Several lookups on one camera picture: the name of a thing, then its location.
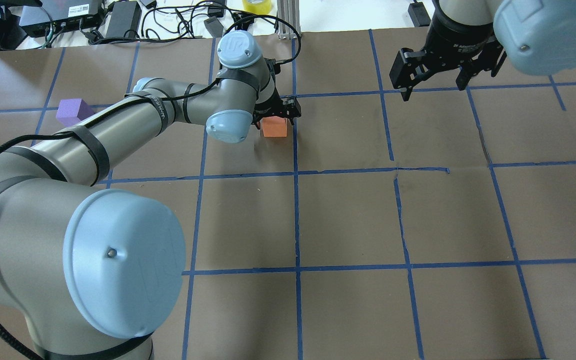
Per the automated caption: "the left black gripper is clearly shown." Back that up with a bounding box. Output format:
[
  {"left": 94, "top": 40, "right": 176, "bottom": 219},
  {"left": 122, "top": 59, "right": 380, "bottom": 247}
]
[{"left": 253, "top": 58, "right": 302, "bottom": 126}]

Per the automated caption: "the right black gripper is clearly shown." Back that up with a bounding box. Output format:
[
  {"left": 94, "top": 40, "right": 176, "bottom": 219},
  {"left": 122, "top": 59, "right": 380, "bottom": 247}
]
[{"left": 389, "top": 10, "right": 506, "bottom": 101}]

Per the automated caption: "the orange foam block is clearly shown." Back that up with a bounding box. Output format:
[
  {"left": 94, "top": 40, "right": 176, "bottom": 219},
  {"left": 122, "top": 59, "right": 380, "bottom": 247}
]
[{"left": 260, "top": 116, "right": 289, "bottom": 138}]

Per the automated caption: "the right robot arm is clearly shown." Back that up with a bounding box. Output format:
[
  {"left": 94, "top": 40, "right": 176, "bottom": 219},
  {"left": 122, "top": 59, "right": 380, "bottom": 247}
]
[{"left": 421, "top": 0, "right": 576, "bottom": 80}]

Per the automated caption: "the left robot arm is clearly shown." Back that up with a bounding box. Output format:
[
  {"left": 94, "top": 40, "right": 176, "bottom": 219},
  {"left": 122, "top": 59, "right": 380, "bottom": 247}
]
[{"left": 98, "top": 28, "right": 444, "bottom": 360}]

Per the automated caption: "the yellow tape roll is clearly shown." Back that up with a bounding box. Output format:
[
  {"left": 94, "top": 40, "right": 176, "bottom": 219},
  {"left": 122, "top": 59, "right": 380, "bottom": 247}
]
[{"left": 241, "top": 0, "right": 274, "bottom": 15}]

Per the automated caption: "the black power adapter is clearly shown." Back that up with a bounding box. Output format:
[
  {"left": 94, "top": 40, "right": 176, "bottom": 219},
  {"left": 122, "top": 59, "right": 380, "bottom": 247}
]
[{"left": 104, "top": 0, "right": 142, "bottom": 39}]

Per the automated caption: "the purple foam block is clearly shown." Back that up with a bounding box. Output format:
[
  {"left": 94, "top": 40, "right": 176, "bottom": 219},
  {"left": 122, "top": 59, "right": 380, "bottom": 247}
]
[{"left": 55, "top": 98, "right": 95, "bottom": 127}]

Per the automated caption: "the aluminium frame post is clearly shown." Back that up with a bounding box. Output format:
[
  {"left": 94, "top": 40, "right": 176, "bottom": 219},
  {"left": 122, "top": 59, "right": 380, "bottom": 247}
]
[{"left": 276, "top": 0, "right": 302, "bottom": 40}]

